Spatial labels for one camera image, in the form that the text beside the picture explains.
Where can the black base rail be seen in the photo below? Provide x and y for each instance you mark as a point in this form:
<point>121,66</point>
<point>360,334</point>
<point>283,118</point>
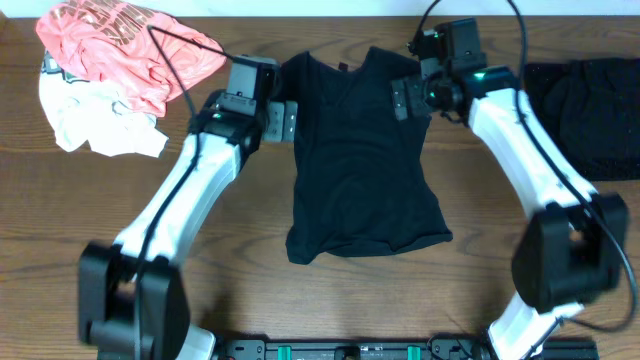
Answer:
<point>400,350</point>

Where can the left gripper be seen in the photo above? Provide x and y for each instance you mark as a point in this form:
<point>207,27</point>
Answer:
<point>281,121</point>

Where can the folded black garment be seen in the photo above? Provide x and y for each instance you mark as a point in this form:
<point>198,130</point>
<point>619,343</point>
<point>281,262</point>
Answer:
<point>590,109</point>

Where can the black t-shirt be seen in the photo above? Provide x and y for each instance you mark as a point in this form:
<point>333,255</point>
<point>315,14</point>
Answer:
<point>360,189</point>

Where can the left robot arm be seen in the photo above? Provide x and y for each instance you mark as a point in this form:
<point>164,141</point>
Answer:
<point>131,298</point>

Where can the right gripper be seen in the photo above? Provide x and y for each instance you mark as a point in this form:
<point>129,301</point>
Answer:
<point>414,87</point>

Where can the orange t-shirt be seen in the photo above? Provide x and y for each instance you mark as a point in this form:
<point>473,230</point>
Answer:
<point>146,52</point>

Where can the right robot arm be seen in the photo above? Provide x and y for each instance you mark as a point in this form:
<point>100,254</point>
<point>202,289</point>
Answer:
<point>572,250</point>

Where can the white t-shirt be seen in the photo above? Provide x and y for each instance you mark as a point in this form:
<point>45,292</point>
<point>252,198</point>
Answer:
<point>95,113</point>

